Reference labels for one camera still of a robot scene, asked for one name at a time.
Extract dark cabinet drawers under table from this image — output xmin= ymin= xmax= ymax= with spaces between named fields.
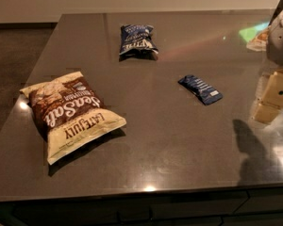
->
xmin=0 ymin=188 xmax=283 ymax=226

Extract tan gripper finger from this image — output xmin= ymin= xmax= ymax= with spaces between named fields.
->
xmin=252 ymin=101 xmax=280 ymax=124

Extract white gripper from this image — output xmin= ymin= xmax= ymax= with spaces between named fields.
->
xmin=261 ymin=0 xmax=283 ymax=108

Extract blue kettle chip bag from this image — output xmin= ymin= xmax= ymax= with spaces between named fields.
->
xmin=119 ymin=24 xmax=158 ymax=56

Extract brown Late July chip bag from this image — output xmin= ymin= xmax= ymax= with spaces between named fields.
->
xmin=21 ymin=72 xmax=126 ymax=164

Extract blue rxbar blueberry bar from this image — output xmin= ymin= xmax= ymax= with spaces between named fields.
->
xmin=178 ymin=75 xmax=223 ymax=105

